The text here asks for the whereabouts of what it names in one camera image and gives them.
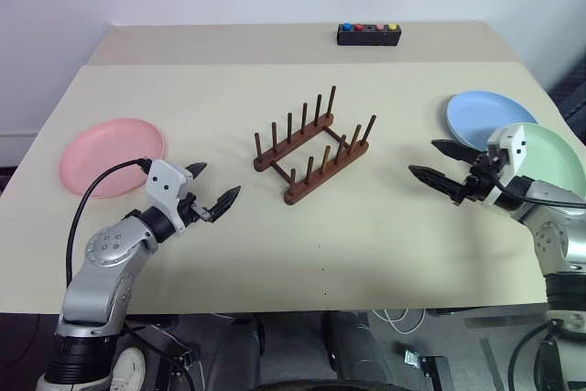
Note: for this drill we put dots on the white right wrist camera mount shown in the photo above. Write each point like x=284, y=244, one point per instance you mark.
x=515, y=148

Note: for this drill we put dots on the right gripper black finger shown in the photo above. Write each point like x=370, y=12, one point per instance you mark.
x=437, y=179
x=455, y=149

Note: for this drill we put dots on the green round plate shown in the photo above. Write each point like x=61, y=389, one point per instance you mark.
x=551, y=157

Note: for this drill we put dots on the dark grey rounded shape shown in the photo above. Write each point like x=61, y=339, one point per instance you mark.
x=354, y=345

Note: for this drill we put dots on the pink round plate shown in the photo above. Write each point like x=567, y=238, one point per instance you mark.
x=107, y=153

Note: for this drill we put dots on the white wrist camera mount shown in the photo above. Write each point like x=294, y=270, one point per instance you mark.
x=515, y=148
x=163, y=182

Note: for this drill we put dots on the blue round plate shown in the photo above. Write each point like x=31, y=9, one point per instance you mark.
x=485, y=114

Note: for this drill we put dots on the black mesh chair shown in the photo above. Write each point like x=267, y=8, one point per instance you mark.
x=572, y=98

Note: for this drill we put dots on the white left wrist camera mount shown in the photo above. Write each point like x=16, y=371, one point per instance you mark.
x=163, y=182

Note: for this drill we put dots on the black metal frame bracket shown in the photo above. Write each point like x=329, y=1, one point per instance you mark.
x=432, y=368

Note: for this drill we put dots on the wooden dish rack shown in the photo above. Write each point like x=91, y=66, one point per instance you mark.
x=316, y=153

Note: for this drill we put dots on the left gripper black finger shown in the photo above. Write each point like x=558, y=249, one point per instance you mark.
x=198, y=167
x=225, y=201

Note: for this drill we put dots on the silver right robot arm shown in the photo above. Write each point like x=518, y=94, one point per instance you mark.
x=556, y=226

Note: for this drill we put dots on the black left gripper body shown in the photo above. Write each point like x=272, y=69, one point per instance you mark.
x=188, y=209

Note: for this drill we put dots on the white shoe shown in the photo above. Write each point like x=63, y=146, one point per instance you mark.
x=128, y=368

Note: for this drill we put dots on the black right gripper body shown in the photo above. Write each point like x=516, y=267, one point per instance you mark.
x=483, y=178

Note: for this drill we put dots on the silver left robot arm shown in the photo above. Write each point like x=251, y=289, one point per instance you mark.
x=103, y=272

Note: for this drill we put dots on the black button box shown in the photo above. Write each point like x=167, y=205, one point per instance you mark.
x=368, y=38

